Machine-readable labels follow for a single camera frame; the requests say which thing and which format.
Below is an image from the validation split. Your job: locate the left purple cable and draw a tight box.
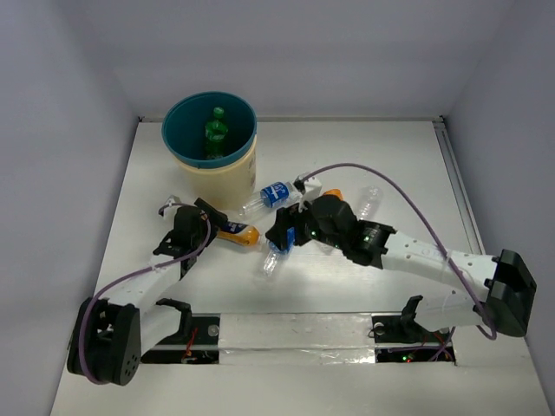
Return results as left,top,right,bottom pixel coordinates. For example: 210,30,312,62
76,203,212,386

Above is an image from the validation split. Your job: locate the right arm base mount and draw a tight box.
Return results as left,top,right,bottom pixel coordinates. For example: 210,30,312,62
368,315,455,364

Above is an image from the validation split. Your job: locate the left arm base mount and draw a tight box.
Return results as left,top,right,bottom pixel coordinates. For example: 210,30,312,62
141,315,220,365

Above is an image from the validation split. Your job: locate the small orange bottle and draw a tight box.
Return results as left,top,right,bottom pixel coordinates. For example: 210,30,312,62
322,188,343,204

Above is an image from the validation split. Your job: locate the silver tape strip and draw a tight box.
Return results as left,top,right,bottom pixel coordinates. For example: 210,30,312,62
218,313,375,366

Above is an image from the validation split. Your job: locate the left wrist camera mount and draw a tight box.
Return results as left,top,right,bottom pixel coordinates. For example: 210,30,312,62
158,195,182,218

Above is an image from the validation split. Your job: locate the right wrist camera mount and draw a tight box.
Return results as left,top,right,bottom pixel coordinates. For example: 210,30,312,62
293,172,323,203

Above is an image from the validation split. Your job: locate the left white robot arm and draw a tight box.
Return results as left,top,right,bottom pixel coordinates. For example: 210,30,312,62
66,198,228,386

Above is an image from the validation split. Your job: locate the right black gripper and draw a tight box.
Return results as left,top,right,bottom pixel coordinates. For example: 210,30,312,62
265,191,345,250

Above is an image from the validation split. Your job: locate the orange juice bottle blue label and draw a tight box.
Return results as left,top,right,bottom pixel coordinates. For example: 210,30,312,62
217,221,260,247

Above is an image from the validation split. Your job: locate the green plastic bottle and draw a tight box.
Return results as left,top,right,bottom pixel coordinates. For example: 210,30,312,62
204,107,229,159

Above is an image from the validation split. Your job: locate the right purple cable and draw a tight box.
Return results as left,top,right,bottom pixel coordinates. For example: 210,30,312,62
305,162,498,341

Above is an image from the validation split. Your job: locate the teal and cream bin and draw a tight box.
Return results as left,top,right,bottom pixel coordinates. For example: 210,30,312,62
161,91,258,210

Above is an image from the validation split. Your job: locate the purple cable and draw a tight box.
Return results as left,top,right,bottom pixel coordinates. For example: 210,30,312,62
305,162,498,341
76,203,212,386

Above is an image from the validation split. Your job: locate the clear crushed bottle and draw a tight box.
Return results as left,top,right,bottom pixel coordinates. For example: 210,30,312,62
315,237,342,256

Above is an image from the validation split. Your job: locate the clear bottle white cap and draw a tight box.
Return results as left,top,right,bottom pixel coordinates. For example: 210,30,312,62
355,186,382,221

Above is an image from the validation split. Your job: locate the blue label bottle near bin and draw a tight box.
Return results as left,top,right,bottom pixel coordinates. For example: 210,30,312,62
238,181,302,219

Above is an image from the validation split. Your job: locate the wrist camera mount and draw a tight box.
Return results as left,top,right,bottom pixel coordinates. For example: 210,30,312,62
158,195,182,218
293,172,323,203

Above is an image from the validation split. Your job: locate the blue label water bottle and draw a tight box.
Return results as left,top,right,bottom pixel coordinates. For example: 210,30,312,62
261,227,295,279

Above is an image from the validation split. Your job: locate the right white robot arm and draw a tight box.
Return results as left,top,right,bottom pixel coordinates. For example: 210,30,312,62
265,195,537,340

